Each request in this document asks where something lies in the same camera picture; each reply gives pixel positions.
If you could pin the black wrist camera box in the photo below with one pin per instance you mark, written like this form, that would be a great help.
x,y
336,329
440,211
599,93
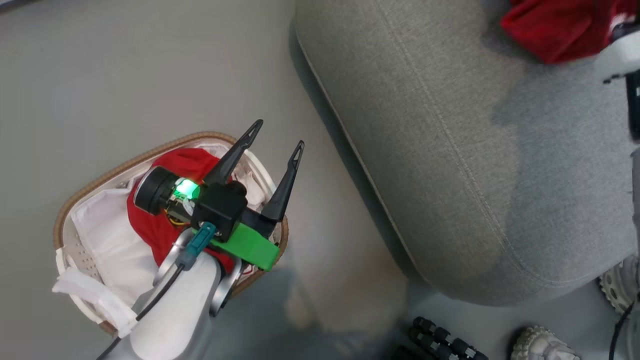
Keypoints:
x,y
220,207

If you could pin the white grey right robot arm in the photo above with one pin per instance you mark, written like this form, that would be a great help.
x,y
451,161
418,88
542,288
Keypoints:
x,y
620,55

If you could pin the white ribbed wheel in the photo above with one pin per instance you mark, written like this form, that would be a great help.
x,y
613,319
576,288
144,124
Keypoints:
x,y
622,285
542,346

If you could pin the red garment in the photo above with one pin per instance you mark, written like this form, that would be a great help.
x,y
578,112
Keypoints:
x,y
150,227
555,27

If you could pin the white garment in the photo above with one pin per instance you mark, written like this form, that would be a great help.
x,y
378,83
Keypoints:
x,y
112,245

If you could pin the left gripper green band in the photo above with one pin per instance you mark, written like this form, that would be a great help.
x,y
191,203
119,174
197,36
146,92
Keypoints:
x,y
247,246

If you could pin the white laundry basket brown rim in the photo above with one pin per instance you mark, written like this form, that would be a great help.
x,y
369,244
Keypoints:
x,y
67,235

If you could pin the grey fabric sofa seat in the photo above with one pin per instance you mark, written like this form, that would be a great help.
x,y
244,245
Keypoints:
x,y
450,150

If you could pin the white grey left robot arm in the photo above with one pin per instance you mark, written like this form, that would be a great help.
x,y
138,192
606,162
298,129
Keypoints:
x,y
177,312

